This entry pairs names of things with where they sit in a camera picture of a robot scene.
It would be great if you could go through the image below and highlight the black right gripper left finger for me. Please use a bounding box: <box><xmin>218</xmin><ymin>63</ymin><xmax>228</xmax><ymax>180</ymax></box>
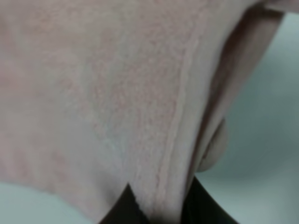
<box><xmin>100</xmin><ymin>184</ymin><xmax>150</xmax><ymax>224</ymax></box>

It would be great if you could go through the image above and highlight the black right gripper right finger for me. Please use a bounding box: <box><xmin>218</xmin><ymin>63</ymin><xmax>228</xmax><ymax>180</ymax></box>
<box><xmin>181</xmin><ymin>177</ymin><xmax>238</xmax><ymax>224</ymax></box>

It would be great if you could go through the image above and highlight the pink terry towel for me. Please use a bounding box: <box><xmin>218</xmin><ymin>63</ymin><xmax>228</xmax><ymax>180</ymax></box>
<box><xmin>0</xmin><ymin>0</ymin><xmax>298</xmax><ymax>224</ymax></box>

